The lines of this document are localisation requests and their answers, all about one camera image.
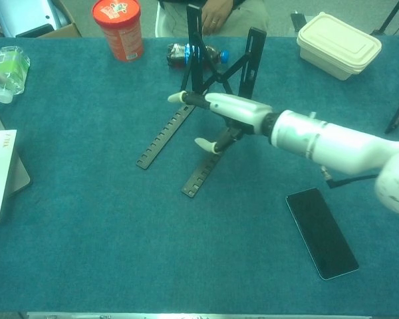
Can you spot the white chair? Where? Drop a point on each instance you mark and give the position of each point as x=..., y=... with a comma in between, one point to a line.
x=161, y=26

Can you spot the brown cardboard box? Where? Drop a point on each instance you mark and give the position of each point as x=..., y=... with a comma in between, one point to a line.
x=66, y=31

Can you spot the cola bottle blue label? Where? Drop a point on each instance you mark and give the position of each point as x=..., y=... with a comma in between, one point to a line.
x=178, y=54

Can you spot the blue table cloth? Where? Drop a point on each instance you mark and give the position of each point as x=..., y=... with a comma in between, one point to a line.
x=86, y=249

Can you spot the orange red snack canister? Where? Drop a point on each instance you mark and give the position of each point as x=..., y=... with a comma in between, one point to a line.
x=123, y=36

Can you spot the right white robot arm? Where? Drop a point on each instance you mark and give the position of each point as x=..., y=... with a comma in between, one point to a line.
x=319, y=143

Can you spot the black folding laptop stand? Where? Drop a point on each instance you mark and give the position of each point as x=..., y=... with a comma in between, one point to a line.
x=159, y=139

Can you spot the black tripod leg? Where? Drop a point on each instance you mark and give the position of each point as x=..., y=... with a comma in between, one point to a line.
x=389, y=18

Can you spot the person in khaki clothes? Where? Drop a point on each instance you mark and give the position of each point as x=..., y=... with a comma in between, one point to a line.
x=246, y=20

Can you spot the clear bottle green label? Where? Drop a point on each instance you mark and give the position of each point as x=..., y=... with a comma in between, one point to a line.
x=13, y=66

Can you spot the small black phone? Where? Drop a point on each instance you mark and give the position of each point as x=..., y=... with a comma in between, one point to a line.
x=299, y=21

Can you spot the silver aluminium rail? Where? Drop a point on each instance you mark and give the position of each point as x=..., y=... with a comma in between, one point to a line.
x=186, y=315

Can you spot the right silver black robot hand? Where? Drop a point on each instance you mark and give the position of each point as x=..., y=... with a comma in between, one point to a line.
x=242, y=111

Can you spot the beige lidded food container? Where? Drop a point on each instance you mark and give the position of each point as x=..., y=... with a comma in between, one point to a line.
x=336, y=46

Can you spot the black smartphone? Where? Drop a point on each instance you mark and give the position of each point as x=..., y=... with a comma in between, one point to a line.
x=320, y=232

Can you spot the white blue plastic item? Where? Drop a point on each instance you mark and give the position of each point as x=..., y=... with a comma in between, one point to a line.
x=26, y=13

